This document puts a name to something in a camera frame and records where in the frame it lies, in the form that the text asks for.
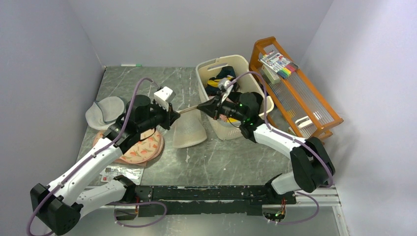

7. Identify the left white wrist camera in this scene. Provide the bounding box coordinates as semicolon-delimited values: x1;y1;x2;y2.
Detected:
153;87;176;111

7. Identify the orange wooden rack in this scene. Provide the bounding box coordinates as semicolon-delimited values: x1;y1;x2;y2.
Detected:
249;36;344;150

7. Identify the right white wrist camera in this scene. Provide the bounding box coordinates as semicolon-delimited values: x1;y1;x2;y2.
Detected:
218;78;233;104

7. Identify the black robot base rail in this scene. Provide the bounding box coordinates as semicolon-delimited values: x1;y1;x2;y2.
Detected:
117;185;296;217

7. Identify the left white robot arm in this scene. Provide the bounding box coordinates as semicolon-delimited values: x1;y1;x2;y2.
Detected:
26;95;180;236

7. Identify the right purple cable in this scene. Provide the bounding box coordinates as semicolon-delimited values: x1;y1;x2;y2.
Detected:
228;71;334;188

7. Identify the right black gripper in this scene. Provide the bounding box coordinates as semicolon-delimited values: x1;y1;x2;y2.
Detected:
198;91;246;122

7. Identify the floral pink laundry bag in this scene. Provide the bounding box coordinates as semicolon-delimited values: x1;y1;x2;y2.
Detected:
92;128;165;165

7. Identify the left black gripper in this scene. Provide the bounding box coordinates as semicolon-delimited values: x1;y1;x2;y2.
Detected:
138;98;180;132

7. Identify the green white marker pen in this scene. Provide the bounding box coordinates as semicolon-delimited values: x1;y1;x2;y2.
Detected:
120;64;142;67

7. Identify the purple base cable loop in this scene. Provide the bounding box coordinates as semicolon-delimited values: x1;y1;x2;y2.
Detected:
113;200;168;228

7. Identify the coloured marker pen pack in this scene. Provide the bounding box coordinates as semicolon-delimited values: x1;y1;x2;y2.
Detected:
259;51;299;79

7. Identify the white mesh laundry bag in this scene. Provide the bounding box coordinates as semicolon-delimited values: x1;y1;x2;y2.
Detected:
173;106;207;148

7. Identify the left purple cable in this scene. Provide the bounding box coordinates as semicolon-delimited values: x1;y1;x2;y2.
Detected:
26;77;162;236

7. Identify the black yellow garment in basket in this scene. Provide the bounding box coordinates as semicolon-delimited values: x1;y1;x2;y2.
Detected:
205;66;236;96

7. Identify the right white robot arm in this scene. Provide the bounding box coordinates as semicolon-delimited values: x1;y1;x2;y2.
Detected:
197;92;335;204

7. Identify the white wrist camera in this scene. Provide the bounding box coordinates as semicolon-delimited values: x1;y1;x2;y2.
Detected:
218;78;233;104
153;87;176;111

